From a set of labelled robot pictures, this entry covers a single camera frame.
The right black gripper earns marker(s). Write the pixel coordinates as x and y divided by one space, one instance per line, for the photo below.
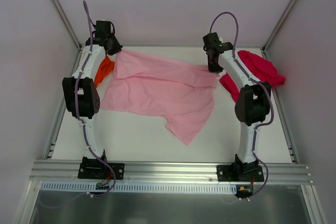
213 64

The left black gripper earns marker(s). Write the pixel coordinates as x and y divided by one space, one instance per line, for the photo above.
114 48

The light pink t shirt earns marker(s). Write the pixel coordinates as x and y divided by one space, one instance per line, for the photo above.
150 85

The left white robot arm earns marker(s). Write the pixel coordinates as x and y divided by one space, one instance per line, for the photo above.
82 99

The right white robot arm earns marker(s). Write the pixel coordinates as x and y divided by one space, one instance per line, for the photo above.
251 108

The orange t shirt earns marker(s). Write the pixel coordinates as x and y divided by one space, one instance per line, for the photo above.
106 66

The magenta t shirt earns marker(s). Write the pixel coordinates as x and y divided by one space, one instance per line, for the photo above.
263 69

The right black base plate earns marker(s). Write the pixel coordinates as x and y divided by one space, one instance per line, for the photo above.
226 173

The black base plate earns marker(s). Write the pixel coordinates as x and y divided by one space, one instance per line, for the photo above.
226 173
101 172

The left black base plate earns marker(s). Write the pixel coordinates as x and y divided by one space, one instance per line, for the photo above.
101 172

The white slotted cable duct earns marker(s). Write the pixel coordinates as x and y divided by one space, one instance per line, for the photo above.
143 188

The aluminium mounting rail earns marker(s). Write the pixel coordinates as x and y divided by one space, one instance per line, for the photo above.
171 172

